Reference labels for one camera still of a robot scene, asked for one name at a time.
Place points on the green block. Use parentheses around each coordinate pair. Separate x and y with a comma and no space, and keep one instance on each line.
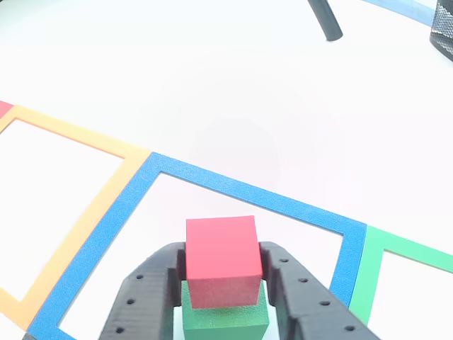
(226,324)

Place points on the small red cube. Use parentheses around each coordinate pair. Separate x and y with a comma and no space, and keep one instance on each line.
(223,255)

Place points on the black mesh pen holder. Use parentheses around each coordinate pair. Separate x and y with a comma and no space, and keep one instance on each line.
(442,28)

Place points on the green square frame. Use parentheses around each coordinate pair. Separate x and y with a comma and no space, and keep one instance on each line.
(371,255)

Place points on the black square frame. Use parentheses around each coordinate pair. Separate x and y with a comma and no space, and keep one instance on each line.
(30,336)

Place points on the blue square frame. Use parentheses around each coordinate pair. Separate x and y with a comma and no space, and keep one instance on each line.
(247,196)

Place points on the orange square frame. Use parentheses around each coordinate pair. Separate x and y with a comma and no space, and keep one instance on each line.
(70,131)

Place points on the red square frame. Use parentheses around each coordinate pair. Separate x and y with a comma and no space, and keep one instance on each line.
(4,108)

